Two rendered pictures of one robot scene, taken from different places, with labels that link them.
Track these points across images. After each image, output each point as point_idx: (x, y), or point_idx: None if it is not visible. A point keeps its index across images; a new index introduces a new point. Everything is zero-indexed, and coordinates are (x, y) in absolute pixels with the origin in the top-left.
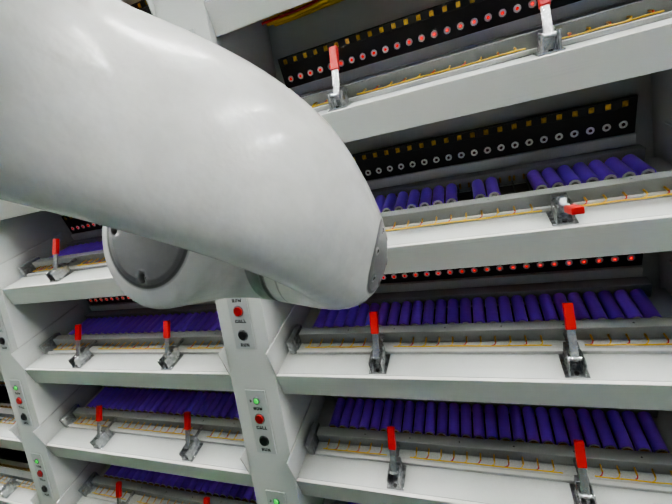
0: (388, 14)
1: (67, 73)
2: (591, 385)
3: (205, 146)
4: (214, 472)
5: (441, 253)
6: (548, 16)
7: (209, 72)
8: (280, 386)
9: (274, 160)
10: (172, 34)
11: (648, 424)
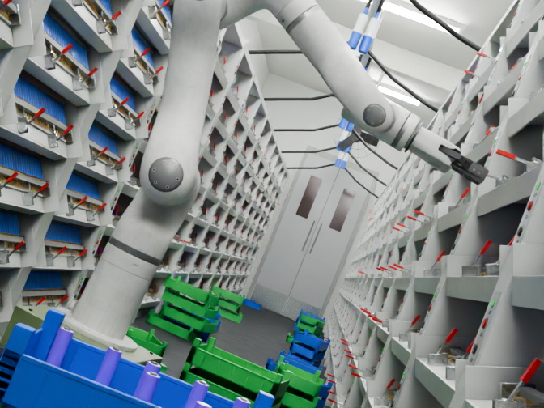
0: None
1: (329, 59)
2: (482, 278)
3: (335, 71)
4: (407, 354)
5: (503, 193)
6: None
7: (345, 61)
8: (446, 288)
9: (342, 75)
10: (346, 55)
11: None
